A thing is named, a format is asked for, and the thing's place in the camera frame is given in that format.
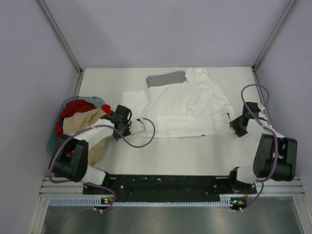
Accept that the white daisy print t-shirt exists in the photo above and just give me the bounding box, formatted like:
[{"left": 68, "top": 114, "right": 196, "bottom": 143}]
[{"left": 122, "top": 68, "right": 234, "bottom": 138}]

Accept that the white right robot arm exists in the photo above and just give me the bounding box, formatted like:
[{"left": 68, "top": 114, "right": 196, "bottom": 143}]
[{"left": 227, "top": 102, "right": 298, "bottom": 193}]

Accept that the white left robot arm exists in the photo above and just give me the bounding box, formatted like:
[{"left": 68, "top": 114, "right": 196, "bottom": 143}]
[{"left": 49, "top": 105, "right": 134, "bottom": 194}]

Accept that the red t-shirt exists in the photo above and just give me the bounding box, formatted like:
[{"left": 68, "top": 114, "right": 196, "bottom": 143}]
[{"left": 55, "top": 99, "right": 114, "bottom": 158}]

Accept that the beige t-shirt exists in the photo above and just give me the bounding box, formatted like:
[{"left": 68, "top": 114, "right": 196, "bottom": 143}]
[{"left": 63, "top": 108, "right": 113, "bottom": 166}]

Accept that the folded grey t-shirt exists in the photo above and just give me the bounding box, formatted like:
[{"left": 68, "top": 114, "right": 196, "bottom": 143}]
[{"left": 146, "top": 71, "right": 186, "bottom": 87}]

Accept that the teal plastic laundry bin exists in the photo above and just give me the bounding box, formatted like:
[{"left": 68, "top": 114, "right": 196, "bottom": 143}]
[{"left": 47, "top": 96, "right": 105, "bottom": 156}]

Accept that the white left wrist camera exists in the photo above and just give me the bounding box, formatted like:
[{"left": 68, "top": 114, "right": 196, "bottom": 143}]
[{"left": 131, "top": 117, "right": 145, "bottom": 134}]

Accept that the right aluminium corner post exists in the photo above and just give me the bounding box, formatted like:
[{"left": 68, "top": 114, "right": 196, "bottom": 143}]
[{"left": 252, "top": 0, "right": 299, "bottom": 72}]

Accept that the aluminium corner post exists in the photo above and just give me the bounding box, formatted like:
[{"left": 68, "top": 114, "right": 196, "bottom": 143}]
[
  {"left": 36, "top": 0, "right": 82, "bottom": 75},
  {"left": 252, "top": 0, "right": 299, "bottom": 72}
]

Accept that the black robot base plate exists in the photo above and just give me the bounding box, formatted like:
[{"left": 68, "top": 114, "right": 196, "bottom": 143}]
[{"left": 82, "top": 174, "right": 257, "bottom": 202}]

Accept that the white slotted cable duct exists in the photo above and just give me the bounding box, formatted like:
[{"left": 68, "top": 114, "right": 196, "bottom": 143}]
[{"left": 49, "top": 196, "right": 246, "bottom": 207}]

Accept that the aluminium frame front rail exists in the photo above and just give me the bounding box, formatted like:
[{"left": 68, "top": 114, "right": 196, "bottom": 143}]
[{"left": 39, "top": 178, "right": 305, "bottom": 196}]

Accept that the left aluminium corner post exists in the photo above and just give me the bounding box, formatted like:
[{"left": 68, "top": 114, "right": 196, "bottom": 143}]
[{"left": 36, "top": 0, "right": 82, "bottom": 75}]

